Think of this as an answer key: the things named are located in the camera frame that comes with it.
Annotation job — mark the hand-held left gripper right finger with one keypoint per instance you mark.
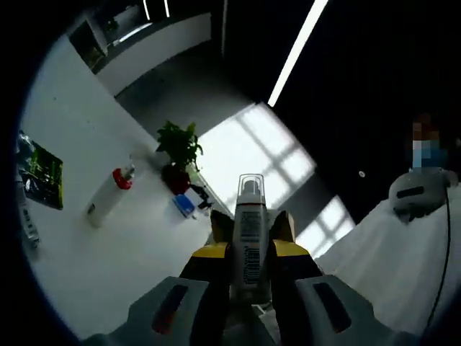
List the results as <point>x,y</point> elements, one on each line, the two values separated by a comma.
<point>299,295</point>

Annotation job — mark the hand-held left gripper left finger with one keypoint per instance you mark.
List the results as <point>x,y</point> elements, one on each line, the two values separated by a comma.
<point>201,295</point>

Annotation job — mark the small clear-capped skincare bottle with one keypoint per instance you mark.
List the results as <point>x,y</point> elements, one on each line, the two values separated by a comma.
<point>250,230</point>
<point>30,223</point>

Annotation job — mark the red-collared pump skincare bottle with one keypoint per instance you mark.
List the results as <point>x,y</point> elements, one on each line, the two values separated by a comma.
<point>108,196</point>

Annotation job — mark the green black skincare mask sachet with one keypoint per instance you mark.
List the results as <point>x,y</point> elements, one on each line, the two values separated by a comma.
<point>45,173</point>

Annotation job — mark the blue tissue pack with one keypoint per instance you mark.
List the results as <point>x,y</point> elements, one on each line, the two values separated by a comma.
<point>185,206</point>

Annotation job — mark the red plant pot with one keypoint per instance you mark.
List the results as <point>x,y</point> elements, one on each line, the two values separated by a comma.
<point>176,180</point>

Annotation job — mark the person's white shirt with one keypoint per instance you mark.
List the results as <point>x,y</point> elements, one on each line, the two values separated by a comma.
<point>378,259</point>

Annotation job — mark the large window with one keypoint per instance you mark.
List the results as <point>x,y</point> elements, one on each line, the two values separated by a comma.
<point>252,144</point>

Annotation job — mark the round ceiling sensor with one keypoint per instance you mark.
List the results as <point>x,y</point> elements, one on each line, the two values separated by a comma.
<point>362,173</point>

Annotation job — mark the green potted plant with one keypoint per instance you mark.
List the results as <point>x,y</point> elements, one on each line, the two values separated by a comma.
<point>178,144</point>

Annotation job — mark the bright ceiling light strip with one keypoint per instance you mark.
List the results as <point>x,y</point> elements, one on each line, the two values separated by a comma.
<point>297,54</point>

